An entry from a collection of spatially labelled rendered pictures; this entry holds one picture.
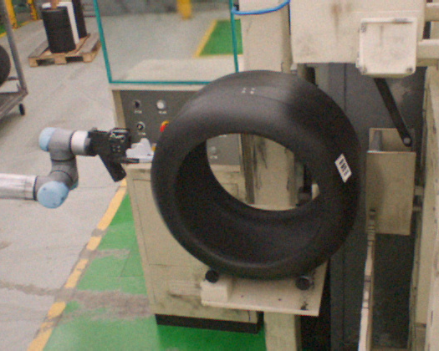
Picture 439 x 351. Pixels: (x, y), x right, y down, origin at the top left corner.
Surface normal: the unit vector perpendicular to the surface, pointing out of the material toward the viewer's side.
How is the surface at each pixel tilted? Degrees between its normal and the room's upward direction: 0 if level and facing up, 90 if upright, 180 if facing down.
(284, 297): 0
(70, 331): 0
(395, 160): 90
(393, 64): 72
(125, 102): 90
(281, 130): 81
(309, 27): 90
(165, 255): 90
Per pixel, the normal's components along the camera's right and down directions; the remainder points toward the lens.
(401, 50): -0.22, 0.16
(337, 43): -0.21, 0.46
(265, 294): -0.06, -0.89
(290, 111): 0.15, -0.26
